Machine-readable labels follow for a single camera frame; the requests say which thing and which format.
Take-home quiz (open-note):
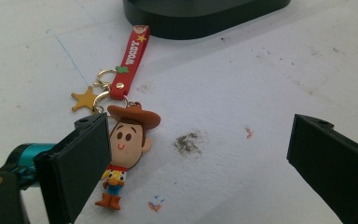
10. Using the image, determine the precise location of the cowboy figure keychain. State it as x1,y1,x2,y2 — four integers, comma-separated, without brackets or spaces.
70,24,162,211

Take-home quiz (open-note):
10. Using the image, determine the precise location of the black stand base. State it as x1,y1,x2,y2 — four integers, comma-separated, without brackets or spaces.
122,0,292,41

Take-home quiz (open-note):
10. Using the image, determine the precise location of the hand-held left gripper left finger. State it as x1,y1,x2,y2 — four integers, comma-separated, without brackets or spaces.
33,112,112,224

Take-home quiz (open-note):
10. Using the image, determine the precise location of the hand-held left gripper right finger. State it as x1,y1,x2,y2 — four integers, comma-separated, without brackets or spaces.
286,113,358,224

